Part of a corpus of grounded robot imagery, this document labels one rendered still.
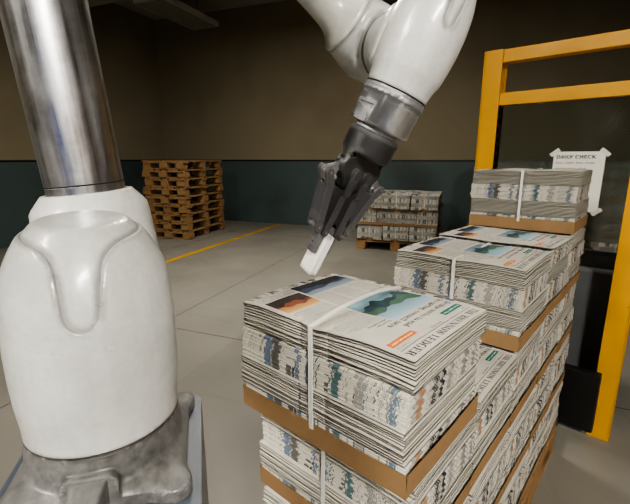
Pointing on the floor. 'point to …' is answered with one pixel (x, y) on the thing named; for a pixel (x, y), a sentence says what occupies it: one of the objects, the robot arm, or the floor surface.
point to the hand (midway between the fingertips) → (316, 252)
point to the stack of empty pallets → (184, 197)
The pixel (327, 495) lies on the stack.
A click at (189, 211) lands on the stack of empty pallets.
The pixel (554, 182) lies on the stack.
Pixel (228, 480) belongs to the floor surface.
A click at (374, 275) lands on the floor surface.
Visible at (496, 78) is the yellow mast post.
